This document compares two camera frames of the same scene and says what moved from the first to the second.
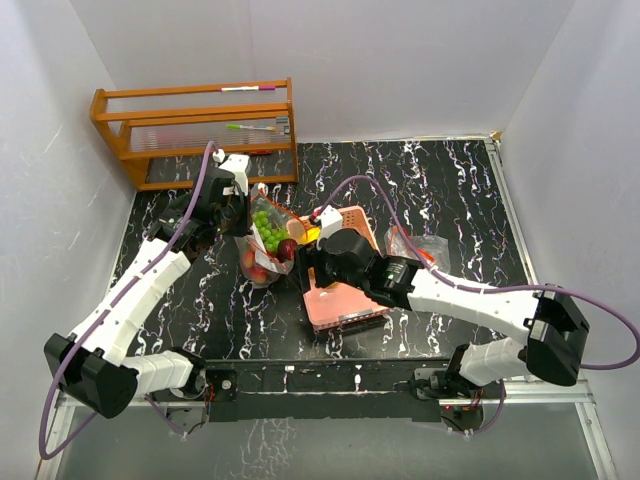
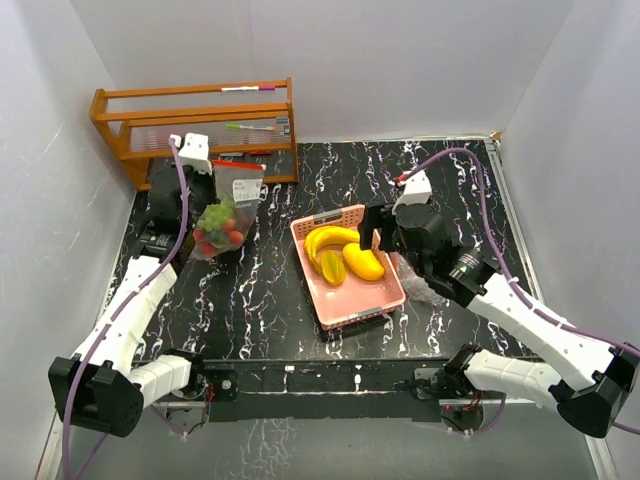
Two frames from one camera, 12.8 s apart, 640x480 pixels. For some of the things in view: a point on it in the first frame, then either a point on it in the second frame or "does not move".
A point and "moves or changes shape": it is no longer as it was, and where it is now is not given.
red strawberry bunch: x=257 y=274 moves or changes shape
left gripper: x=243 y=228 → x=209 y=180
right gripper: x=309 y=256 → x=372 y=220
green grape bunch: x=270 y=236 moves or changes shape
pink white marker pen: x=246 y=88 does not move
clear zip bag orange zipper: x=267 y=252 moves or changes shape
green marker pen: x=249 y=127 does not move
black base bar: x=344 y=388 does not move
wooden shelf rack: x=158 y=133 does not move
